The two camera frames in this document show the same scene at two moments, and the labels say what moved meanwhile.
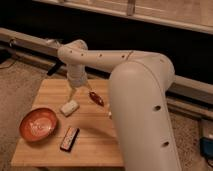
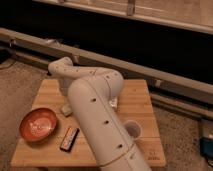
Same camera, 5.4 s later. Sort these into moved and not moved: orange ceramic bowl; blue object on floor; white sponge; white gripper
Moved: white gripper
Not moved: blue object on floor; orange ceramic bowl; white sponge
